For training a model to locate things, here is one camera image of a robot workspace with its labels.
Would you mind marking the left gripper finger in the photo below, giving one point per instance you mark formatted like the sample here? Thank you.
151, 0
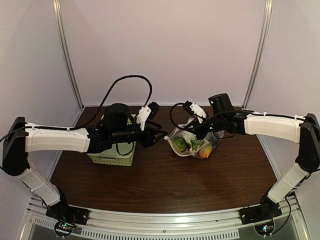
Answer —
156, 125
159, 135

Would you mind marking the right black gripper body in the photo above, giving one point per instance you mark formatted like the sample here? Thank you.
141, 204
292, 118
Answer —
201, 125

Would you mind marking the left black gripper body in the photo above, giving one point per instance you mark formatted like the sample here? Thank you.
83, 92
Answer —
146, 136

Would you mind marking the clear zip top bag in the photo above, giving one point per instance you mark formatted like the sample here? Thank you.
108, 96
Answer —
194, 144

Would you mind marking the green plastic basket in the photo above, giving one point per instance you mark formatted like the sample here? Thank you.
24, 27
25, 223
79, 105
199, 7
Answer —
121, 154

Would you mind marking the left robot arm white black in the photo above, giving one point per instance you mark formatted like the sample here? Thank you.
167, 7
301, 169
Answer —
24, 138

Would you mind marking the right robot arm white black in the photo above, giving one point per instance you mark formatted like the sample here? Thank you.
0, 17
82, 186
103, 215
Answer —
302, 130

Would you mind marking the green yellow fake mango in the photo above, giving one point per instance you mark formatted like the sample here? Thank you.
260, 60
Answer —
179, 143

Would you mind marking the orange fake fruit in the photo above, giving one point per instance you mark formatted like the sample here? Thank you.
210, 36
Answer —
205, 151

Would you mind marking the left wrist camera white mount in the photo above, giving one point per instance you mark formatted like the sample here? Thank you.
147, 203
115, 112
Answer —
147, 112

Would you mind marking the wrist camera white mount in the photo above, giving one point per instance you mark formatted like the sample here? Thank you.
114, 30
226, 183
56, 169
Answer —
194, 109
147, 112

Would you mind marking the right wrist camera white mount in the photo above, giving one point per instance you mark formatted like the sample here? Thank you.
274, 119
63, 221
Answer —
194, 109

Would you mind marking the right aluminium frame post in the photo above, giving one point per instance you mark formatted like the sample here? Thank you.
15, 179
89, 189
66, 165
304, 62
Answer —
263, 36

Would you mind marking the aluminium frame post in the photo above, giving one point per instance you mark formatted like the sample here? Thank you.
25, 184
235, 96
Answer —
57, 8
263, 36

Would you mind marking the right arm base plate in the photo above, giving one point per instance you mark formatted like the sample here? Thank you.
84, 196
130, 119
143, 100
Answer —
258, 213

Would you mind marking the aluminium front rail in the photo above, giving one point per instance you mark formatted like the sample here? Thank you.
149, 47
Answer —
209, 225

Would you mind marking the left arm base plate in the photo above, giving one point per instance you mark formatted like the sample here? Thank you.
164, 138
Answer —
69, 214

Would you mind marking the left aluminium frame post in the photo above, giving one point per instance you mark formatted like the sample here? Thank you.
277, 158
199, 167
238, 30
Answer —
57, 8

